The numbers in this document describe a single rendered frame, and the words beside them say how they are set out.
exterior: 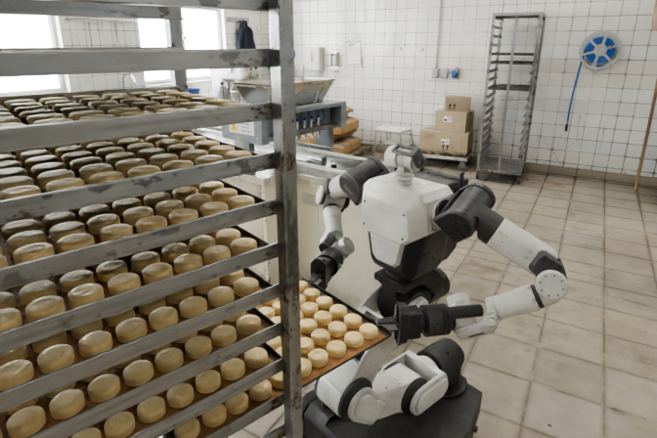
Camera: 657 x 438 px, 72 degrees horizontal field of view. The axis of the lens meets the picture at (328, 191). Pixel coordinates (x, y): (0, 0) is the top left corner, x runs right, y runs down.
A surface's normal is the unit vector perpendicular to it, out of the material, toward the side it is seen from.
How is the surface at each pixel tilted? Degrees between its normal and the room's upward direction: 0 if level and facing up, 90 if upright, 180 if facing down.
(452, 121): 89
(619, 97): 90
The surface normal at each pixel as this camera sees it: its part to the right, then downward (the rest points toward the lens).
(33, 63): 0.65, 0.24
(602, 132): -0.51, 0.27
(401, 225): -0.77, 0.20
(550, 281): -0.40, 0.04
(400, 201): -0.54, -0.53
